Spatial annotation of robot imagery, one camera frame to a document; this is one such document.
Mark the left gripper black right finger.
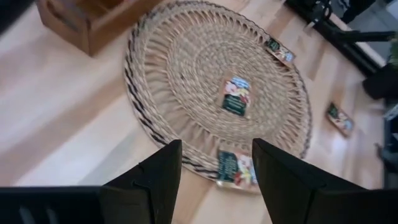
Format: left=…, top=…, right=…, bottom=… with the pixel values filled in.
left=251, top=138, right=364, bottom=224

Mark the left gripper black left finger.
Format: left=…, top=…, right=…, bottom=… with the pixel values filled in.
left=101, top=139, right=183, bottom=224

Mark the beige tea sachet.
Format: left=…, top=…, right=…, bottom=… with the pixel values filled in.
left=221, top=76, right=252, bottom=119
left=264, top=37, right=296, bottom=68
left=325, top=101, right=355, bottom=138
left=216, top=149, right=259, bottom=194

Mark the round woven straw placemat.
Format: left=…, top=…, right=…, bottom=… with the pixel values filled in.
left=123, top=0, right=313, bottom=183

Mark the wooden three-compartment box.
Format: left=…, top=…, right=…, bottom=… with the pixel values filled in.
left=35, top=0, right=162, bottom=57

